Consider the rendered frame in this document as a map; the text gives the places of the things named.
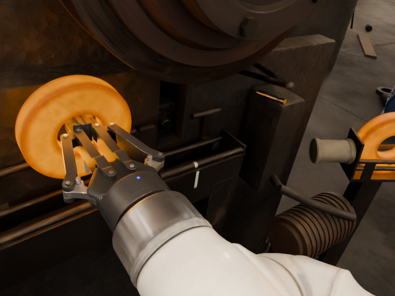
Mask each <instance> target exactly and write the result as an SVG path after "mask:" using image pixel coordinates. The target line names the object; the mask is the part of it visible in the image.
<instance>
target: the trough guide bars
mask: <svg viewBox="0 0 395 296"><path fill-rule="evenodd" d="M394 147H395V144H380V145H379V146H378V149H392V148H394ZM358 164H365V166H357V169H356V171H363V172H362V174H361V177H360V179H361V180H360V182H369V181H370V179H371V176H372V174H373V171H395V166H376V164H395V159H360V160H359V163H358Z"/></svg>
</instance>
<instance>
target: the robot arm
mask: <svg viewBox="0 0 395 296"><path fill-rule="evenodd" d="M65 130H66V131H67V133H68V134H67V133H65V134H62V135H61V146H62V155H63V162H64V166H65V174H66V175H65V178H64V180H63V182H62V191H63V200H64V202H66V203H72V202H74V201H75V198H77V199H88V202H89V203H90V204H91V205H93V206H95V207H97V208H98V209H99V211H100V212H101V215H102V216H103V218H104V219H105V221H106V223H107V225H108V226H109V228H110V229H111V231H112V232H113V237H112V244H113V249H114V250H115V252H116V254H117V255H118V257H119V259H120V260H121V262H122V264H123V266H124V267H125V269H126V271H127V272H128V274H129V276H130V279H131V282H132V283H133V285H134V286H135V287H136V288H137V289H138V292H139V294H140V296H375V295H373V294H371V293H369V292H367V291H366V290H364V289H363V288H362V287H361V286H360V285H359V284H358V283H357V282H356V280H355V279H354V278H353V276H352V275H351V273H350V271H348V270H344V269H342V268H339V267H335V266H333V265H330V264H326V263H323V262H321V261H318V260H315V259H312V258H310V257H306V256H303V255H290V254H281V253H263V254H254V253H252V252H251V251H249V250H247V249H246V248H244V247H243V246H241V245H240V244H236V243H230V242H228V241H226V240H225V239H224V238H223V237H221V236H220V235H218V233H217V232H215V230H214V229H213V227H212V226H211V224H210V223H209V222H208V221H207V220H205V219H204V218H203V217H202V215H201V214H200V213H199V212H198V211H197V210H196V209H195V207H194V206H193V205H192V204H191V202H190V201H189V200H188V199H187V198H186V197H185V196H184V195H183V194H181V193H179V192H177V191H172V190H171V189H170V188H169V187H168V186H167V185H166V183H165V182H164V181H163V180H162V179H161V177H160V176H158V173H160V172H162V171H163V167H164V161H165V154H164V153H162V152H159V151H157V150H154V149H151V148H150V147H148V146H147V145H145V144H144V143H142V142H141V141H140V140H138V139H137V138H135V137H134V136H132V135H131V134H130V133H128V132H127V131H125V130H124V129H122V128H121V127H120V126H118V125H117V124H116V123H108V125H107V126H102V125H101V124H100V123H98V122H97V121H96V120H95V119H94V117H93V116H92V115H78V116H75V117H73V118H71V119H69V120H68V121H67V122H65ZM116 135H117V136H116ZM92 137H93V143H92V142H91V141H92ZM95 144H96V145H97V146H98V148H99V149H100V151H101V152H102V153H103V155H101V154H100V153H99V152H98V150H97V149H96V147H95V146H94V145H95ZM73 148H76V149H77V151H78V152H79V154H80V155H81V156H82V158H83V159H84V161H85V163H86V164H87V166H88V167H89V169H90V170H91V172H92V173H93V175H92V178H91V180H90V183H89V186H88V187H86V186H85V185H84V182H83V181H82V180H81V178H80V177H78V172H77V167H76V161H75V155H74V152H73ZM130 157H131V158H132V159H134V160H131V158H130Z"/></svg>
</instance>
